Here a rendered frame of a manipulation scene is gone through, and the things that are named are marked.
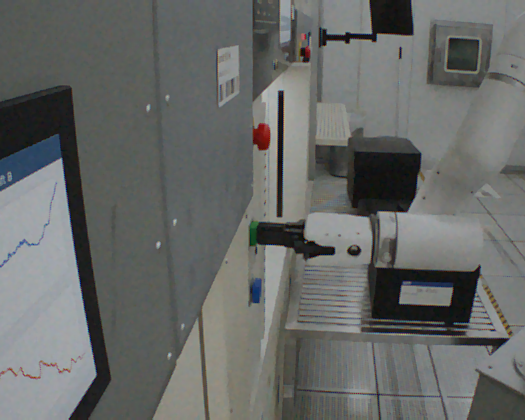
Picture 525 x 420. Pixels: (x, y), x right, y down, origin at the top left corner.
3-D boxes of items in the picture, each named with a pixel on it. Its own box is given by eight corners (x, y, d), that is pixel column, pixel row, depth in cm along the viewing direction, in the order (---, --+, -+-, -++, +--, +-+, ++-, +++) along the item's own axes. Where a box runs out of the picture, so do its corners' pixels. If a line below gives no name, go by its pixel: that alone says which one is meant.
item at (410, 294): (371, 319, 132) (377, 262, 126) (366, 272, 157) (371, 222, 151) (471, 324, 128) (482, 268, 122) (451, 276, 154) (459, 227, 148)
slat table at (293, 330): (452, 516, 148) (509, 337, 121) (278, 508, 156) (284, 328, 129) (409, 316, 269) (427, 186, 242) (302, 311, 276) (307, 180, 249)
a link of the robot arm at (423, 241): (390, 210, 78) (398, 213, 69) (470, 214, 77) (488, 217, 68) (386, 263, 79) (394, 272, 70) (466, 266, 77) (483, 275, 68)
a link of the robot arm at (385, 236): (392, 279, 71) (372, 278, 71) (387, 253, 79) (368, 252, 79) (399, 226, 68) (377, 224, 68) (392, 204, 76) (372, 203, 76)
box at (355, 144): (416, 210, 210) (422, 153, 201) (351, 208, 212) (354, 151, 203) (403, 189, 237) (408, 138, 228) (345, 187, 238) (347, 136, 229)
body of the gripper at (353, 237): (379, 277, 71) (301, 273, 72) (373, 247, 80) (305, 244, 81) (384, 229, 68) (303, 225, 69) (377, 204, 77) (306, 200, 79)
